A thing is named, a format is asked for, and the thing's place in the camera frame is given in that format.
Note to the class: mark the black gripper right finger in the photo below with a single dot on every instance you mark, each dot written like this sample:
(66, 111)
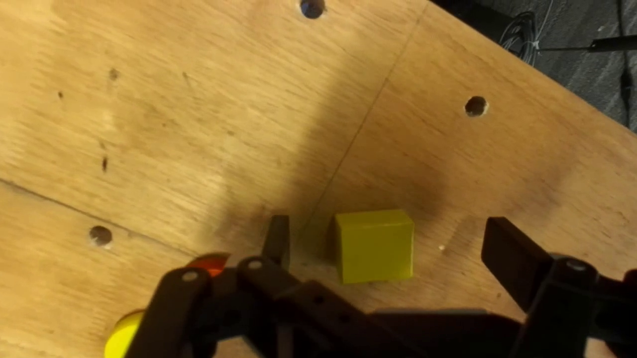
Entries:
(566, 298)

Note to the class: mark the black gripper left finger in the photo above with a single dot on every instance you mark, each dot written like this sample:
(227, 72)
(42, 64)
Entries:
(190, 312)

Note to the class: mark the yellow round block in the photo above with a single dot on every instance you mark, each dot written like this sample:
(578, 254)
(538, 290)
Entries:
(122, 334)

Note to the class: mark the red round block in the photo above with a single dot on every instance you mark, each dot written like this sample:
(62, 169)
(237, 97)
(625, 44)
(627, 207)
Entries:
(211, 262)

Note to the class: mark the yellow cube block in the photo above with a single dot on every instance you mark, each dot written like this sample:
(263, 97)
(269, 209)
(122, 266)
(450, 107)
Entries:
(375, 245)

